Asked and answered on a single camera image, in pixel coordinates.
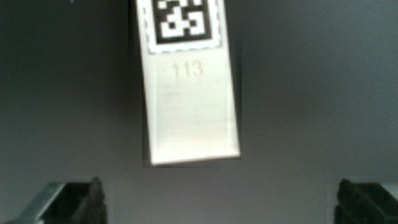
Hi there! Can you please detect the white desk leg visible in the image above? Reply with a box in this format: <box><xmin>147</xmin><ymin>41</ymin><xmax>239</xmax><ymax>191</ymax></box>
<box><xmin>135</xmin><ymin>0</ymin><xmax>239</xmax><ymax>166</ymax></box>

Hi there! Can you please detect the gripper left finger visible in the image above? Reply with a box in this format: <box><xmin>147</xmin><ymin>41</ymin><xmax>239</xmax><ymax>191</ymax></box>
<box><xmin>14</xmin><ymin>177</ymin><xmax>108</xmax><ymax>224</ymax></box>

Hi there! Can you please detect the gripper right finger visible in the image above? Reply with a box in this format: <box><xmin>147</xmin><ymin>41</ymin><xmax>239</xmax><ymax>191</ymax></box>
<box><xmin>334</xmin><ymin>179</ymin><xmax>398</xmax><ymax>224</ymax></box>

